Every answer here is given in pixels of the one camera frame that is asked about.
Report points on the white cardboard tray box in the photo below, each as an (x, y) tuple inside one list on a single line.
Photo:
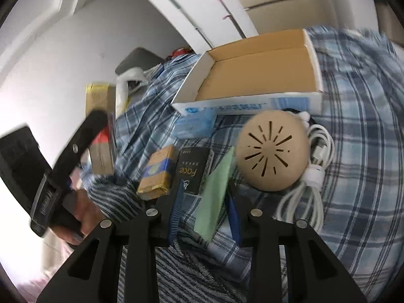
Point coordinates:
[(273, 71)]

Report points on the yellow blue cigarette pack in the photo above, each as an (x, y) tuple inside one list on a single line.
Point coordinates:
[(157, 177)]

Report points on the person's left hand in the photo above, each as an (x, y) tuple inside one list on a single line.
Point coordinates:
[(85, 211)]

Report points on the white plastic bag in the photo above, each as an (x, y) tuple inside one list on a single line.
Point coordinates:
[(128, 83)]

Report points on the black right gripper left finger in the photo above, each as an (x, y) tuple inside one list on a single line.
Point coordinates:
[(91, 273)]

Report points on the blue transparent tissue pack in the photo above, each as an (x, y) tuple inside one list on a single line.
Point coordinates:
[(194, 126)]

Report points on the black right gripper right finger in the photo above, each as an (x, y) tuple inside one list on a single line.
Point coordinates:
[(314, 273)]

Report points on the grey striped knit fabric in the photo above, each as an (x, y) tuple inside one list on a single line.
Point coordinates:
[(191, 269)]

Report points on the grey chair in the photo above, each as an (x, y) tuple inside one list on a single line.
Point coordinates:
[(141, 58)]

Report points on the green soft cloth pad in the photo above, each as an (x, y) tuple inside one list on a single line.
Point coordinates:
[(213, 196)]

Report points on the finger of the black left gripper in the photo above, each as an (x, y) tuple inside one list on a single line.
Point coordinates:
[(81, 140)]

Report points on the red tan cigarette pack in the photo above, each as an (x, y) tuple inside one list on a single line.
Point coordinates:
[(101, 108)]

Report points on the red broom handle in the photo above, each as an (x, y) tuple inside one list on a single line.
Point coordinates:
[(230, 16)]

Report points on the tan round perforated disc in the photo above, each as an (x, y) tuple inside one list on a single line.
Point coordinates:
[(272, 150)]

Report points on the grey mop handle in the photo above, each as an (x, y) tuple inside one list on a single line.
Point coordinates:
[(191, 21)]

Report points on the black Face tissue pack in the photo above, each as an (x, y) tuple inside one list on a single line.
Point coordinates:
[(193, 167)]

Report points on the gold three-door refrigerator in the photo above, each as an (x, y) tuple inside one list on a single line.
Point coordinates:
[(277, 15)]

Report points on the blue plaid cloth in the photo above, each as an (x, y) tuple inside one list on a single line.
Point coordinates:
[(362, 110)]

